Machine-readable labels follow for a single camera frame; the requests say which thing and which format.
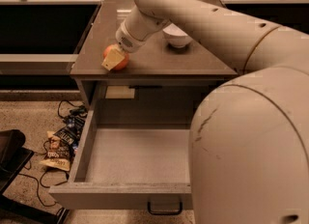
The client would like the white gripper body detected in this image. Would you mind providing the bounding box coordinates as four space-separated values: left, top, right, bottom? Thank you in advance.
116 20 146 53

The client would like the grey cabinet with counter top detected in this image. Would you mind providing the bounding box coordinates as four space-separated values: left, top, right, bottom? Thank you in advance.
70 0 239 104

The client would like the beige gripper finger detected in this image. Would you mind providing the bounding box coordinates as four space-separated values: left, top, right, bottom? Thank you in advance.
100 47 126 71

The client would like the yellow snack bag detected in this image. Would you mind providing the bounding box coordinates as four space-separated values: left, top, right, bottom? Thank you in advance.
41 131 70 172

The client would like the open grey top drawer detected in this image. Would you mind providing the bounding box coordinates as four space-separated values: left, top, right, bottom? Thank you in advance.
49 86 200 210

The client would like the white bowl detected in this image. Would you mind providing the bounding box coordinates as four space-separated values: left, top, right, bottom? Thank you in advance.
162 24 192 48

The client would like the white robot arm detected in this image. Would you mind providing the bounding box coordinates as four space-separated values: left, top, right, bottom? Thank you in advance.
116 0 309 224

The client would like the beige label inside cabinet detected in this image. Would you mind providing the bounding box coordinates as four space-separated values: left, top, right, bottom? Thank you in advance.
105 86 135 99

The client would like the black drawer handle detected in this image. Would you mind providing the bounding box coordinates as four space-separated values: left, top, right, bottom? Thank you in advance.
147 202 183 216

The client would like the black cable on floor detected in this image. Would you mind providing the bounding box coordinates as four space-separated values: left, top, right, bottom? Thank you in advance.
17 99 89 209

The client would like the dark blue snack bag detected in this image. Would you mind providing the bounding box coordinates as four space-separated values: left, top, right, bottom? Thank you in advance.
55 115 85 153

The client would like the black equipment base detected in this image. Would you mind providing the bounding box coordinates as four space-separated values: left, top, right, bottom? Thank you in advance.
0 129 69 224

